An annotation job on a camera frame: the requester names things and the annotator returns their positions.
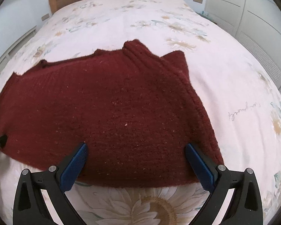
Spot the bed with floral duvet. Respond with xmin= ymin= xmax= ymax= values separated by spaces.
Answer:
xmin=0 ymin=0 xmax=281 ymax=225

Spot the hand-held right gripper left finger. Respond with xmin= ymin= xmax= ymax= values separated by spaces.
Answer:
xmin=12 ymin=142 xmax=88 ymax=225

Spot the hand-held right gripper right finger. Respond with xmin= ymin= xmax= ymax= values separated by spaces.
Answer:
xmin=185 ymin=143 xmax=264 ymax=225

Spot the wooden nightstand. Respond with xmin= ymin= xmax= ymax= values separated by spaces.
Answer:
xmin=197 ymin=11 xmax=218 ymax=24

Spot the white wardrobe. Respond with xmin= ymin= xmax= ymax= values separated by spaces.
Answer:
xmin=203 ymin=0 xmax=281 ymax=100

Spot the dark red knit sweater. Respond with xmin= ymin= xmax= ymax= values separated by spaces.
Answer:
xmin=0 ymin=38 xmax=225 ymax=188

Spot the white low cabinet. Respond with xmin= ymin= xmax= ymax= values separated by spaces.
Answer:
xmin=0 ymin=25 xmax=38 ymax=77

